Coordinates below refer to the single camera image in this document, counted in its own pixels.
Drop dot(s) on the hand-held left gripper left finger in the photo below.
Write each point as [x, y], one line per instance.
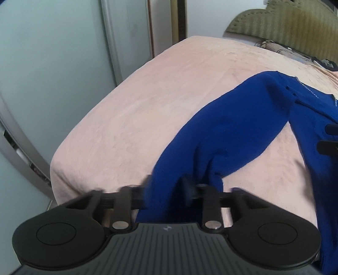
[137, 198]

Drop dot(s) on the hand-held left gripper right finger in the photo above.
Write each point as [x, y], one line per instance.
[188, 191]

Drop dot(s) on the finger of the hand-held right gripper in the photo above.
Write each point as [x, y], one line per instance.
[332, 129]
[328, 147]

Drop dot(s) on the blue knit sweater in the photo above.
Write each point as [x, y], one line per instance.
[237, 132]

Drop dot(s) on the black patterned cloth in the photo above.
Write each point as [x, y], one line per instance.
[327, 64]

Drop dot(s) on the pink bed blanket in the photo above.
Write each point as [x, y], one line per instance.
[148, 111]

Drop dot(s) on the beige stitched cloth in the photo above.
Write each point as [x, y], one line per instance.
[282, 49]

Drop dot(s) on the olive green padded headboard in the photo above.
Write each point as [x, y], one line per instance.
[287, 23]

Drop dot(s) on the frosted glass sliding door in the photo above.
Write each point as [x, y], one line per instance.
[50, 68]

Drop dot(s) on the wooden door frame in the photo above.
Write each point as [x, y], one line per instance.
[178, 19]

